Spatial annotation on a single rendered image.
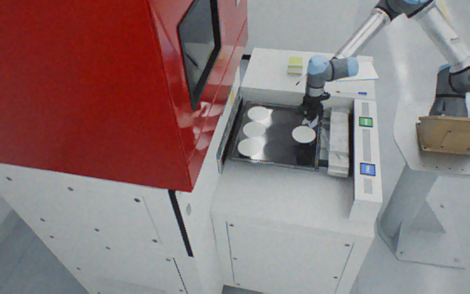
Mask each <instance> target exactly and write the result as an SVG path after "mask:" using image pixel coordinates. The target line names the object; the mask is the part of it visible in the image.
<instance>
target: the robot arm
mask: <svg viewBox="0 0 470 294"><path fill-rule="evenodd" d="M402 13H404V14H405V15H406V17H407V18H408V19H414V20H415V21H416V22H417V23H418V24H419V25H420V27H421V29H423V30H424V32H425V33H426V35H427V36H428V37H429V39H430V40H431V42H432V43H433V44H434V45H435V47H436V48H437V49H438V50H439V51H440V53H441V54H442V55H443V56H444V58H445V59H446V61H447V62H448V63H446V64H444V65H442V66H440V68H439V69H438V72H437V74H436V77H437V79H436V91H435V101H434V102H433V104H432V106H431V109H430V112H429V116H432V115H444V116H453V117H463V118H468V112H467V104H466V95H467V92H470V49H469V48H468V47H467V44H466V43H465V42H464V41H463V39H462V38H461V36H460V35H459V34H458V32H457V31H456V30H455V29H454V28H453V26H452V25H451V24H450V23H449V20H447V18H446V17H445V16H444V14H443V13H442V12H441V11H440V9H439V8H438V7H437V6H436V0H379V1H378V3H377V4H376V6H374V7H373V9H372V11H371V15H369V16H368V18H367V19H366V20H365V21H364V22H363V24H362V25H360V26H359V29H357V30H356V31H355V32H354V34H353V35H352V36H351V37H350V38H349V39H348V40H347V42H346V43H345V44H344V45H343V46H342V47H341V49H340V50H339V51H338V52H337V53H335V55H334V56H333V57H332V58H331V59H330V60H328V59H327V58H326V57H325V56H324V55H313V56H312V57H311V58H310V59H309V61H308V65H307V67H306V83H305V96H303V99H302V104H301V105H300V106H298V113H297V115H300V114H302V115H304V117H305V119H304V120H303V121H302V125H304V124H306V123H308V125H309V126H310V127H309V129H312V128H314V127H315V126H316V125H317V124H318V123H319V122H320V121H321V119H322V118H323V116H324V111H325V110H323V107H324V106H323V105H322V102H321V101H326V100H329V98H330V96H331V94H330V93H329V92H326V91H325V85H326V81H335V80H339V79H342V78H345V77H354V76H356V75H357V74H358V72H359V64H358V60H357V59H356V58H357V57H358V55H359V54H360V53H361V52H362V51H363V49H364V48H365V47H366V46H367V45H368V44H369V42H370V41H371V40H372V39H373V38H374V37H375V36H376V34H378V32H379V31H380V30H381V29H382V28H383V27H384V26H385V25H389V24H390V23H391V22H392V20H394V19H396V18H397V17H398V16H399V15H401V14H402ZM300 108H301V111H299V110H300Z"/></svg>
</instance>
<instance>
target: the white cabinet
mask: <svg viewBox="0 0 470 294"><path fill-rule="evenodd" d="M211 220H212V225H213V229H214V233H215V237H216V244H217V252H218V255H219V260H220V263H221V272H222V279H223V282H224V285H226V286H235V287H240V288H243V289H247V290H250V291H261V292H263V293H268V294H349V292H350V289H351V287H352V286H353V283H354V280H355V278H356V277H357V275H358V271H359V269H360V267H361V265H362V263H363V260H364V258H365V256H366V254H367V253H368V249H369V247H370V245H371V243H372V242H373V239H371V238H367V237H362V236H357V235H353V234H340V233H336V232H332V231H327V230H323V229H314V228H307V227H302V226H297V225H289V224H284V223H276V222H272V221H268V220H259V219H254V218H246V217H242V216H238V215H229V214H225V213H216V212H212V211H211Z"/></svg>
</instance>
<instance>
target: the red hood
mask: <svg viewBox="0 0 470 294"><path fill-rule="evenodd" d="M247 15H248V0H0V163H5V164H10V165H18V166H22V167H32V168H36V169H41V170H46V171H54V172H64V173H69V174H73V175H78V176H86V177H96V178H100V179H104V180H109V181H117V182H127V183H132V184H136V185H140V186H154V187H158V188H164V189H168V190H173V191H178V192H190V193H192V191H193V190H194V187H195V185H196V183H197V177H198V176H199V174H200V172H201V167H202V164H203V162H204V160H205V158H206V153H207V151H208V149H209V146H210V144H211V142H212V137H213V135H214V133H215V130H216V126H217V123H218V121H219V119H220V117H221V113H222V110H223V107H224V106H225V103H226V99H227V96H228V93H229V92H230V87H231V85H232V82H233V80H234V77H235V74H236V72H237V69H238V67H239V64H240V60H241V58H242V56H243V52H244V51H245V46H246V44H247V42H248V16H247Z"/></svg>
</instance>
